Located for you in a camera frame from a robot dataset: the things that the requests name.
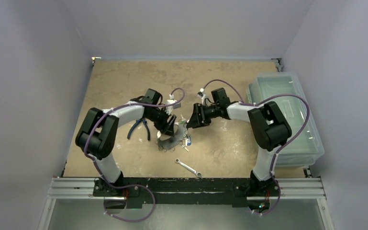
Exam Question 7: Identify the blue handled pliers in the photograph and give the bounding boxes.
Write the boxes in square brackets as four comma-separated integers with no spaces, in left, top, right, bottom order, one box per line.
[127,118,151,141]

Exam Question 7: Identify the metal key organizer ring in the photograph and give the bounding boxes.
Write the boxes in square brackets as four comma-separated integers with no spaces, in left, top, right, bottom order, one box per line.
[156,118,193,152]

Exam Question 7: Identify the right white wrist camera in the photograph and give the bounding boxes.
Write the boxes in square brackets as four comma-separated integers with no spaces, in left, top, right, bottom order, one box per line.
[197,88,207,104]

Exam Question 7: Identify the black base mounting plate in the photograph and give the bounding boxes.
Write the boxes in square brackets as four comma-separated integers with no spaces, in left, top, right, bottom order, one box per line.
[93,177,279,209]

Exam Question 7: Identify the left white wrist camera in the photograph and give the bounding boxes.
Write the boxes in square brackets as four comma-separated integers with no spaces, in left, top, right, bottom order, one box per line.
[165,94,181,115]

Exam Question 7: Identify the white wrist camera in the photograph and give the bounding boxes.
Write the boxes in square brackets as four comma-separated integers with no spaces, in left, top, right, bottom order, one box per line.
[197,88,207,104]
[165,94,181,115]

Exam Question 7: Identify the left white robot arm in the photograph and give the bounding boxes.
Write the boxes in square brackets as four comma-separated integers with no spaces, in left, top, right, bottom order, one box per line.
[75,89,181,196]

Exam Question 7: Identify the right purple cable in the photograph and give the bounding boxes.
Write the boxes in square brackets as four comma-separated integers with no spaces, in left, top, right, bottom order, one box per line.
[200,79,311,216]

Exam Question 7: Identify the clear plastic storage bin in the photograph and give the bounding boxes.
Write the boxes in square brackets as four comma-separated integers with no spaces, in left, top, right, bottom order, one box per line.
[246,72,324,167]

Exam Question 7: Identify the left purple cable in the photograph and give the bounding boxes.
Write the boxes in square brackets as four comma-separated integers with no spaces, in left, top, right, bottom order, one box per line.
[83,87,186,223]

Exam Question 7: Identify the purple cable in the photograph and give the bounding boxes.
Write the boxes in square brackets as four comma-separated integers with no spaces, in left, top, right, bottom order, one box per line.
[83,87,186,223]
[200,79,311,216]

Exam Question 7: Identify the aluminium frame rail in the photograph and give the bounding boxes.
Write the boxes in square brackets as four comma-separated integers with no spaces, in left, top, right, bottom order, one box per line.
[38,177,335,230]

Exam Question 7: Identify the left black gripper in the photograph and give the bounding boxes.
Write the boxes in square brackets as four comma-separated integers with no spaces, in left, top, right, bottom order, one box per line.
[146,107,176,137]

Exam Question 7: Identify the silver ratchet wrench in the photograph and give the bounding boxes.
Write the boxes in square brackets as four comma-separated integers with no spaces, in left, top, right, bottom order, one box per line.
[175,159,202,178]

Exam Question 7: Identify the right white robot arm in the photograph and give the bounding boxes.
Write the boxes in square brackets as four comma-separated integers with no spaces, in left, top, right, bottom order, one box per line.
[187,88,292,195]

